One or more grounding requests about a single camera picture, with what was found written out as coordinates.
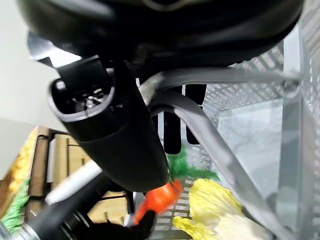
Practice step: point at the yellow-green napa cabbage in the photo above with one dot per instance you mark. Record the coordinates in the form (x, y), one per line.
(212, 207)

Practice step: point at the green leafy vegetable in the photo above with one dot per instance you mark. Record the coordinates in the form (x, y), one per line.
(15, 210)

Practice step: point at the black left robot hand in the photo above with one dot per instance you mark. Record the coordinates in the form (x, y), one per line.
(75, 207)

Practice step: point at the grey metal mesh basket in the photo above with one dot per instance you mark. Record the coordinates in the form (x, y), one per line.
(291, 150)

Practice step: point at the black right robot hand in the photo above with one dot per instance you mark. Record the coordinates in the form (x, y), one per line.
(130, 140)

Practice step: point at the orange carrot with green top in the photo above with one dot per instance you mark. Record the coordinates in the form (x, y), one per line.
(160, 200)

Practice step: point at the wooden crate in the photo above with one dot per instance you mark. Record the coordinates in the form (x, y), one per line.
(60, 155)

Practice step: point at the yellow corn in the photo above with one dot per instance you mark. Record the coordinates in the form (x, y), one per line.
(21, 162)

